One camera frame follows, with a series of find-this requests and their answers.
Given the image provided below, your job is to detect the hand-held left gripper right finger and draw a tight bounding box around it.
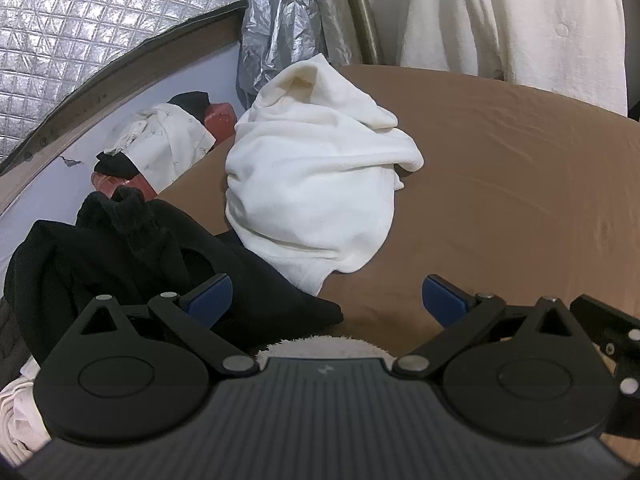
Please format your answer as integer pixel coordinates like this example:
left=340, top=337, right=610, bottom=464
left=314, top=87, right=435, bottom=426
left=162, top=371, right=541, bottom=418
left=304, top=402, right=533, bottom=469
left=392, top=274, right=576, bottom=379

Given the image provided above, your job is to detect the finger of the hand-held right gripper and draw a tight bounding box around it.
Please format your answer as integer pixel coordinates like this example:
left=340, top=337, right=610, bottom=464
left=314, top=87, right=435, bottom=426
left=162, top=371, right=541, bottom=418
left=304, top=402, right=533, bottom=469
left=569, top=294, right=640, bottom=361

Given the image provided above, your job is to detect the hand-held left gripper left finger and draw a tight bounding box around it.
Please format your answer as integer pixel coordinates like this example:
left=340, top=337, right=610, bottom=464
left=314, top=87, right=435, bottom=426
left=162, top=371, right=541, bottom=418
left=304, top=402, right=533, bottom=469
left=75, top=274, right=261, bottom=378

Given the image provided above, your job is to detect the white long-sleeve shirt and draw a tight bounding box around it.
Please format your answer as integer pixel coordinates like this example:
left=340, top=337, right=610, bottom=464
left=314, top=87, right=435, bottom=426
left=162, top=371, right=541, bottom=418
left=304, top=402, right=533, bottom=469
left=224, top=54, right=425, bottom=297

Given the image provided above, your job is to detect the black garment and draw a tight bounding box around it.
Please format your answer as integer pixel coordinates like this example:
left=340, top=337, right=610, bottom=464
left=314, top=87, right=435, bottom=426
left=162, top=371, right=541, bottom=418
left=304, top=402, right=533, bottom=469
left=2, top=191, right=345, bottom=366

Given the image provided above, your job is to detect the white patterned cloth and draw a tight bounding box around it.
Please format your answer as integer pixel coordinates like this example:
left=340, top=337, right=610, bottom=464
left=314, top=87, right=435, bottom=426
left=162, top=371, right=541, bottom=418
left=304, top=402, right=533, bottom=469
left=97, top=102, right=216, bottom=196

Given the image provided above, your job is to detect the small black cloth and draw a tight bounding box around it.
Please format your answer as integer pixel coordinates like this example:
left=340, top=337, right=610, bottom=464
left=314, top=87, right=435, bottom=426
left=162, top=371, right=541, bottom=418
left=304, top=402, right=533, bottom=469
left=167, top=91, right=211, bottom=123
left=94, top=151, right=138, bottom=179

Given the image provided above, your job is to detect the dark grey quilted cloth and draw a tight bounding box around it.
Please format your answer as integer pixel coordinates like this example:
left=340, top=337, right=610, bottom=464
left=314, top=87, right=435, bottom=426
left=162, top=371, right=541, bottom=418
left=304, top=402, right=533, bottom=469
left=0, top=292, right=41, bottom=381

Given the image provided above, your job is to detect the pale pink cloth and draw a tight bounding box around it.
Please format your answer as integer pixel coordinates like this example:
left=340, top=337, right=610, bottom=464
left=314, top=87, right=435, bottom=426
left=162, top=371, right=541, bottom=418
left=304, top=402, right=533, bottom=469
left=0, top=375, right=53, bottom=473

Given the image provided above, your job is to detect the white hanging robe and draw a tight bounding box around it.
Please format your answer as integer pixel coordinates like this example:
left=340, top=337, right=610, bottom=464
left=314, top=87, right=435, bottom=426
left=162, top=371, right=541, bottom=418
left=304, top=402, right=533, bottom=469
left=397, top=0, right=628, bottom=116

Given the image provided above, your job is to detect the silver plastic bag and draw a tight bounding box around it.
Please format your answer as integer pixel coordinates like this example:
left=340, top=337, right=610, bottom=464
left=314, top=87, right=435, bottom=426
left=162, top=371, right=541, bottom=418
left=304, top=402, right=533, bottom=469
left=235, top=0, right=353, bottom=108

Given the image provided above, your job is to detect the beige curtain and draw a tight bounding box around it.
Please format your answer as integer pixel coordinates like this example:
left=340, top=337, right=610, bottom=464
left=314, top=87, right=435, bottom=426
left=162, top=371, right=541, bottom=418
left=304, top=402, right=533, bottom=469
left=305, top=0, right=386, bottom=66

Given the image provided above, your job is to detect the silver quilted insulation sheet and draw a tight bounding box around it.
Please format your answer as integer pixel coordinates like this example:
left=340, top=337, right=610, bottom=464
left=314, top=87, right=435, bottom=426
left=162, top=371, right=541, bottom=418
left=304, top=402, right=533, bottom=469
left=0, top=0, right=251, bottom=173

